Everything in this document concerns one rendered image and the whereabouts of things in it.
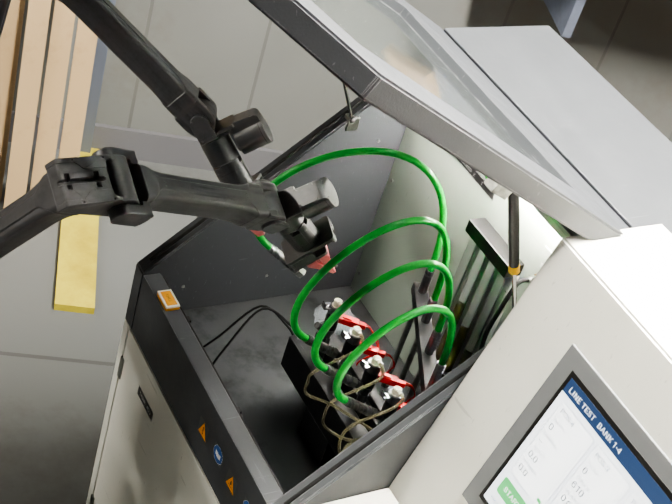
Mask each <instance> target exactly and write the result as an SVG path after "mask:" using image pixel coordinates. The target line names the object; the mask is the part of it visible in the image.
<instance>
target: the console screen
mask: <svg viewBox="0 0 672 504"><path fill-rule="evenodd" d="M462 495H463V497H464V498H465V500H466V501H467V503H468V504H672V462H671V460H670V459H669V458H668V457H667V455H666V454H665V453H664V452H663V451H662V449H661V448H660V447H659V446H658V445H657V443H656V442H655V441H654V440H653V439H652V437H651V436H650V435H649V434H648V432H647V431H646V430H645V429H644V428H643V426H642V425H641V424H640V423H639V422H638V420H637V419H636V418H635V417H634V415H633V414H632V413H631V412H630V411H629V409H628V408H627V407H626V406H625V405H624V403H623V402H622V401H621V400H620V399H619V397H618V396H617V395H616V394H615V392H614V391H613V390H612V389H611V388H610V386H609V385H608V384H607V383H606V382H605V380H604V379H603V378H602V377H601V376H600V374H599V373H598V372H597V371H596V369H595V368H594V367H593V366H592V365H591V363H590V362H589V361H588V360H587V359H586V357H585V356H584V355H583V354H582V352H581V351H580V350H579V349H578V348H577V346H576V345H575V344H572V345H571V346H570V348H569V349H568V350H567V352H566V353H565V355H564V356H563V357H562V359H561V360H560V361H559V363H558V364H557V365H556V367H555V368H554V369H553V371H552V372H551V374H550V375H549V376H548V378H547V379H546V380H545V382H544V383H543V384H542V386H541V387H540V388H539V390H538V391H537V393H536V394H535V395H534V397H533V398H532V399H531V401H530V402H529V403H528V405H527V406H526V407H525V409H524V410H523V412H522V413H521V414H520V416H519V417H518V418H517V420H516V421H515V422H514V424H513V425H512V426H511V428H510V429H509V431H508V432H507V433H506V435H505V436H504V437H503V439H502V440H501V441H500V443H499V444H498V445H497V447H496V448H495V450H494V451H493V452H492V454H491V455H490V456H489V458H488V459H487V460H486V462H485V463H484V464H483V466H482V467H481V469H480V470H479V471H478V473H477V474H476V475H475V477H474V478H473V479H472V481H471V482H470V483H469V485H468V486H467V488H466V489H465V490H464V492H463V493H462Z"/></svg>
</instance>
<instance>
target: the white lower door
mask: <svg viewBox="0 0 672 504"><path fill-rule="evenodd" d="M117 376H118V378H119V379H118V384H117V388H116V393H115V398H114V402H113V407H112V412H111V416H110V421H109V426H108V430H107V435H106V440H105V444H104V449H103V454H102V458H101V463H100V468H99V472H98V477H97V482H96V486H95V491H94V495H93V494H91V499H90V503H89V504H220V503H219V501H218V499H217V497H216V495H215V493H214V491H213V489H212V487H211V485H210V483H209V481H208V479H207V477H206V475H205V473H204V471H203V469H202V467H201V465H200V464H199V462H198V460H197V458H196V456H195V454H194V452H193V450H192V448H191V446H190V444H189V442H188V440H187V438H186V436H185V434H184V432H183V430H182V428H181V426H180V424H179V422H178V420H177V418H176V416H175V414H174V413H173V411H172V409H171V407H170V405H169V403H168V401H167V399H166V397H165V395H164V393H163V391H162V389H161V387H160V385H159V383H158V381H157V379H156V377H155V375H154V373H153V371H152V369H151V367H150V365H149V363H148V362H147V360H146V358H145V356H144V354H143V352H142V350H141V348H140V346H139V344H138V342H137V340H136V338H135V336H134V334H133V332H132V329H129V333H128V337H127V342H126V347H125V351H124V356H121V358H120V362H119V367H118V372H117Z"/></svg>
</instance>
